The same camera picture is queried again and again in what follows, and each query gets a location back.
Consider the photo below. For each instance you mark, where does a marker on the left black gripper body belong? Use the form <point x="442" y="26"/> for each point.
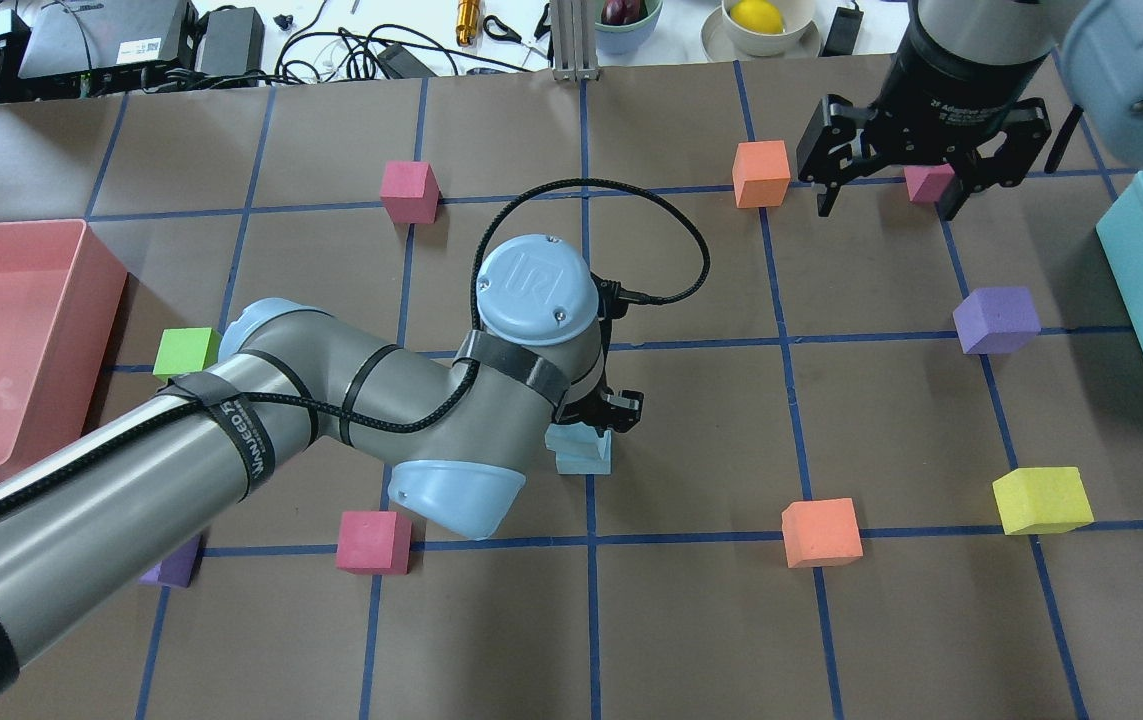
<point x="620" y="409"/>

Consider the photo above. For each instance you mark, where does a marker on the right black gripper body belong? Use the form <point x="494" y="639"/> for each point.
<point x="961" y="75"/>

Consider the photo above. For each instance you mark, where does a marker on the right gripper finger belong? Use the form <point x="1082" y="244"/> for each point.
<point x="972" y="172"/>
<point x="829" y="172"/>

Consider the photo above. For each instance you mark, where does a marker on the light blue block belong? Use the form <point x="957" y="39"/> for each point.
<point x="577" y="438"/>
<point x="575" y="464"/>

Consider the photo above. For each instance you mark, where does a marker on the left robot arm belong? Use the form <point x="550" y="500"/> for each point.
<point x="93" y="517"/>

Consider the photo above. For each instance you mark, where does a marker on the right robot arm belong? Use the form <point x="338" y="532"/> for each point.
<point x="1099" y="45"/>

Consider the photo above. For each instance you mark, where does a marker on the pink block top right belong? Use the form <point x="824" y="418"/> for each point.
<point x="927" y="185"/>

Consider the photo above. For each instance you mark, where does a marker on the pink block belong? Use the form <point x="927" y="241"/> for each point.
<point x="410" y="192"/>
<point x="927" y="185"/>

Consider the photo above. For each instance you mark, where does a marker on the orange block top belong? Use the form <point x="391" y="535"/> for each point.
<point x="761" y="174"/>

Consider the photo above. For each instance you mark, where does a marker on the orange block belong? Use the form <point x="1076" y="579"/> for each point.
<point x="821" y="533"/>
<point x="761" y="174"/>

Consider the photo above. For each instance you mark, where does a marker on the black power adapter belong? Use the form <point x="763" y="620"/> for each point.
<point x="844" y="31"/>

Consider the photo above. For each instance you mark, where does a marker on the bowl with lemon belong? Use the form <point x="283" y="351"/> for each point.
<point x="722" y="40"/>

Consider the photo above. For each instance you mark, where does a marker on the purple block right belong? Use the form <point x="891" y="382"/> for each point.
<point x="996" y="320"/>

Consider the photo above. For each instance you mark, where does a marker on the purple block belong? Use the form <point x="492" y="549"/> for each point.
<point x="177" y="569"/>
<point x="996" y="320"/>

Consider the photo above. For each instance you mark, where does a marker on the yellow lemon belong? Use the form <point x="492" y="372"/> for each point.
<point x="758" y="16"/>

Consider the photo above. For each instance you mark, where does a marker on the green bowl with fruit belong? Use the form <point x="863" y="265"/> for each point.
<point x="621" y="27"/>

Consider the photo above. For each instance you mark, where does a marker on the magenta block bottom left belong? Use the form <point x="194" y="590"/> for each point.
<point x="374" y="543"/>

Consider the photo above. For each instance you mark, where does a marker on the orange block bottom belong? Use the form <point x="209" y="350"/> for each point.
<point x="821" y="533"/>

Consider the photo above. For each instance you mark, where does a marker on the pink block top left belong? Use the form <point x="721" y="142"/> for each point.
<point x="410" y="192"/>

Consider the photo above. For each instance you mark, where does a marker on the yellow foam block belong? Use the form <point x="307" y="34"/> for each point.
<point x="1042" y="501"/>

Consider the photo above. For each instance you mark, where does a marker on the green foam block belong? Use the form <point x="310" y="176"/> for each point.
<point x="185" y="350"/>

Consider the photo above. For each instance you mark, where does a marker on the purple block bottom left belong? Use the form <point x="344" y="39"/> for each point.
<point x="177" y="569"/>

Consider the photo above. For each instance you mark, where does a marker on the pink plastic bin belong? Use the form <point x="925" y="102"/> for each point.
<point x="60" y="288"/>

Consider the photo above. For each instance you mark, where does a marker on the black electronics box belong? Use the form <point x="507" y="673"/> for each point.
<point x="109" y="38"/>

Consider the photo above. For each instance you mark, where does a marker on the aluminium profile post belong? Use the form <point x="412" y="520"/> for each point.
<point x="574" y="40"/>

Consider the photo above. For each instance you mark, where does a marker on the orange handled tool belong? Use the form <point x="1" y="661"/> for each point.
<point x="468" y="20"/>

